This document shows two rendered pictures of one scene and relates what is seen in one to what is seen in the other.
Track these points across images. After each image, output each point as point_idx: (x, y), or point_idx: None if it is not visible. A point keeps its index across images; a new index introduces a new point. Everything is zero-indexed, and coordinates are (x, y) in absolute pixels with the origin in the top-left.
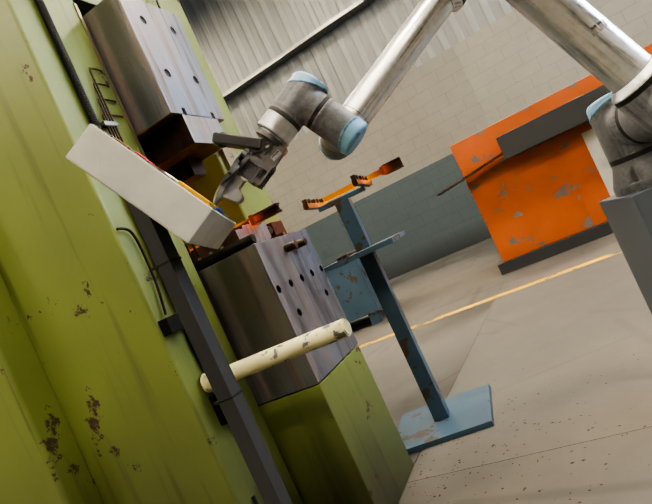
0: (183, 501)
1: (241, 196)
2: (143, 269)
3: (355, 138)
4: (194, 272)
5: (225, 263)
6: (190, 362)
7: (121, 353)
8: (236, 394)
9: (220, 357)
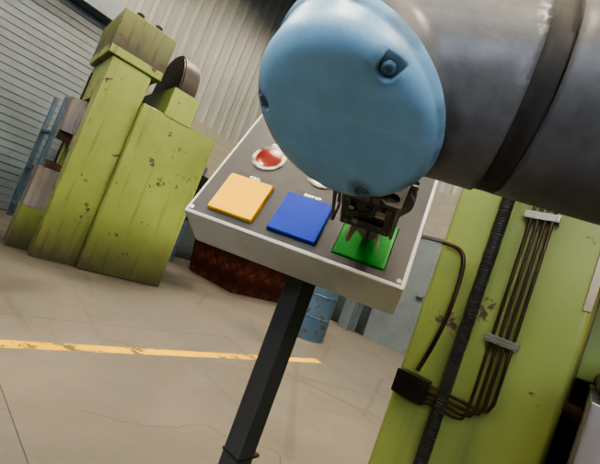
0: None
1: (346, 232)
2: (444, 305)
3: (263, 116)
4: (556, 378)
5: (586, 405)
6: (405, 448)
7: None
8: (228, 452)
9: (248, 404)
